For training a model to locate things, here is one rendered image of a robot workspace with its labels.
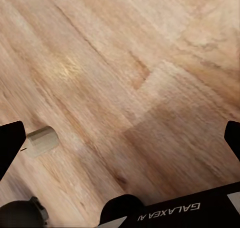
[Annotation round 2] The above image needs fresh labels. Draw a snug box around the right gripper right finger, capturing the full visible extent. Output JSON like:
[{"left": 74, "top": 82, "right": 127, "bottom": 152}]
[{"left": 224, "top": 121, "right": 240, "bottom": 161}]

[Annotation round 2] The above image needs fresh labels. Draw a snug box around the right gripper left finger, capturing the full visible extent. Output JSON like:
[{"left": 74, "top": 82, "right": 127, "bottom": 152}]
[{"left": 0, "top": 121, "right": 26, "bottom": 180}]

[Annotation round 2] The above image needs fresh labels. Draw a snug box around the cauldron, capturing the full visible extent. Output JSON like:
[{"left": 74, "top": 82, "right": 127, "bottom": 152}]
[{"left": 0, "top": 196, "right": 49, "bottom": 228}]

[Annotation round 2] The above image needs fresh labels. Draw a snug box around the pillar candle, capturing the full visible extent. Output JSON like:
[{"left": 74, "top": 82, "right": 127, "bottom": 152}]
[{"left": 22, "top": 126, "right": 59, "bottom": 159}]

